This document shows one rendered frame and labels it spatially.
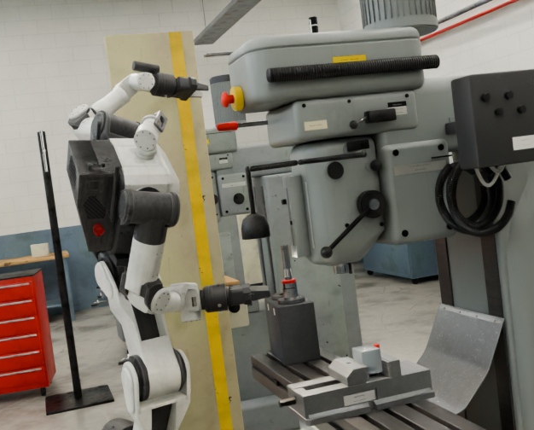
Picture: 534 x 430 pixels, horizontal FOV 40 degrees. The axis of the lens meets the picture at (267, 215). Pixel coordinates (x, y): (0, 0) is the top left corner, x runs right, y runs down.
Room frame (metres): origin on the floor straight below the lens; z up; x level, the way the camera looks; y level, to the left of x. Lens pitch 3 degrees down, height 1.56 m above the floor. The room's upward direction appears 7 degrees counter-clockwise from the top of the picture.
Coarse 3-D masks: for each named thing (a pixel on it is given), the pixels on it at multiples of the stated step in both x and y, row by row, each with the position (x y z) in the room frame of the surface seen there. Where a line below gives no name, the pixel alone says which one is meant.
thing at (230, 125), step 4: (264, 120) 2.00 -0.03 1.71; (220, 124) 1.96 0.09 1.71; (224, 124) 1.96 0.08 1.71; (228, 124) 1.96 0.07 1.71; (232, 124) 1.96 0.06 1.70; (236, 124) 1.97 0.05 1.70; (240, 124) 1.98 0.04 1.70; (244, 124) 1.98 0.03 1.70; (248, 124) 1.98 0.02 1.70; (252, 124) 1.98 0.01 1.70; (256, 124) 1.99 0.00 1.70; (260, 124) 1.99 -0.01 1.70; (264, 124) 2.00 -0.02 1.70; (220, 128) 1.95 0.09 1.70; (224, 128) 1.96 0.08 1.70; (228, 128) 1.96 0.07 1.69; (232, 128) 1.96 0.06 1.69; (236, 128) 1.97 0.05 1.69
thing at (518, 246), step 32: (512, 192) 1.91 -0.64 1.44; (512, 224) 1.91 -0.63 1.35; (448, 256) 2.14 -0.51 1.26; (480, 256) 1.98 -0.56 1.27; (512, 256) 1.89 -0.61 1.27; (448, 288) 2.15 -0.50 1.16; (480, 288) 2.00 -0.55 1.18; (512, 288) 1.90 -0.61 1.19; (512, 320) 1.90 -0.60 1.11; (512, 352) 1.90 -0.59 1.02; (512, 384) 1.91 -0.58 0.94; (480, 416) 2.07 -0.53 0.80; (512, 416) 1.91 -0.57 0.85
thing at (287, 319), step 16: (272, 304) 2.40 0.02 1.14; (288, 304) 2.35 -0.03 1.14; (304, 304) 2.34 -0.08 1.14; (272, 320) 2.43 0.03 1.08; (288, 320) 2.32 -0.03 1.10; (304, 320) 2.33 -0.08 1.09; (272, 336) 2.47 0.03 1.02; (288, 336) 2.32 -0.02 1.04; (304, 336) 2.33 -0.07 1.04; (288, 352) 2.32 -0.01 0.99; (304, 352) 2.33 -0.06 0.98
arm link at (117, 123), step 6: (114, 120) 2.32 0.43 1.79; (120, 120) 2.34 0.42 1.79; (126, 120) 2.36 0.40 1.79; (114, 126) 2.31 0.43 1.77; (120, 126) 2.33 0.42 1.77; (126, 126) 2.34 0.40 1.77; (132, 126) 2.36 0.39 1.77; (114, 132) 2.32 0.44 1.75; (120, 132) 2.33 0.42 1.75; (126, 132) 2.34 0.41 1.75; (132, 132) 2.35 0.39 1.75
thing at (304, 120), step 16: (352, 96) 1.85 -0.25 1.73; (368, 96) 1.85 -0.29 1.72; (384, 96) 1.87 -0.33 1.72; (400, 96) 1.88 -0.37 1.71; (272, 112) 1.96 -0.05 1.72; (288, 112) 1.83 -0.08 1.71; (304, 112) 1.80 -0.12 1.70; (320, 112) 1.81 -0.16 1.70; (336, 112) 1.83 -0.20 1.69; (352, 112) 1.84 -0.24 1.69; (400, 112) 1.88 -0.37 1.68; (416, 112) 1.90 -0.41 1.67; (272, 128) 1.97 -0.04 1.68; (288, 128) 1.85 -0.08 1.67; (304, 128) 1.80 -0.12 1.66; (320, 128) 1.81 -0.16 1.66; (336, 128) 1.82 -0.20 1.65; (368, 128) 1.85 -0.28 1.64; (384, 128) 1.86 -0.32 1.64; (400, 128) 1.88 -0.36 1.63; (272, 144) 1.99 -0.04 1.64; (288, 144) 1.90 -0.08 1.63
